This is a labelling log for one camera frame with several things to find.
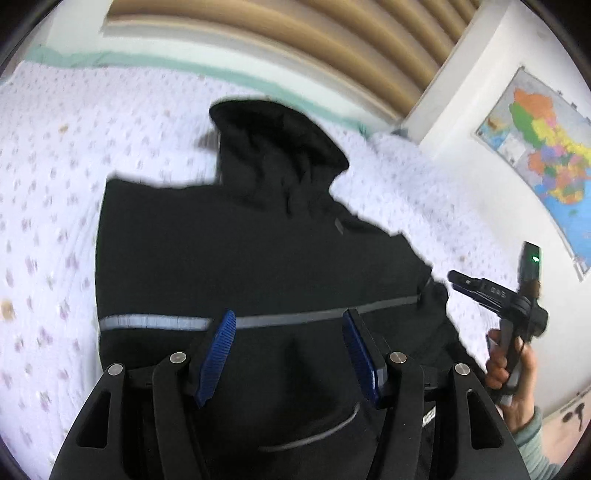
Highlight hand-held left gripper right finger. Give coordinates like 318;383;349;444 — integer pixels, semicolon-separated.
342;308;532;480

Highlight wooden slatted headboard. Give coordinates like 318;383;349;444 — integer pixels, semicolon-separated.
105;0;483;120

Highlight person's right forearm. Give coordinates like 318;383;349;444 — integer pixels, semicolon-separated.
508;405;566;480

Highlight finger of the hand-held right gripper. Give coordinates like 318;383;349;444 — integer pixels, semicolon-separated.
447;270;522;320

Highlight floral bed quilt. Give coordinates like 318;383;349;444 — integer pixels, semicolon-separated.
0;61;529;480

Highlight black hooded jacket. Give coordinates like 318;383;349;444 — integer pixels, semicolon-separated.
95;98;485;480

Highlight person's right hand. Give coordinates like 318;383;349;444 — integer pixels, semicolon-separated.
484;329;540;437

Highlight colourful wall map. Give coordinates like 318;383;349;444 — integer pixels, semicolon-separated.
475;65;591;281

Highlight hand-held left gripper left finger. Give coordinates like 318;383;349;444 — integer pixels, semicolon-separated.
48;309;237;480

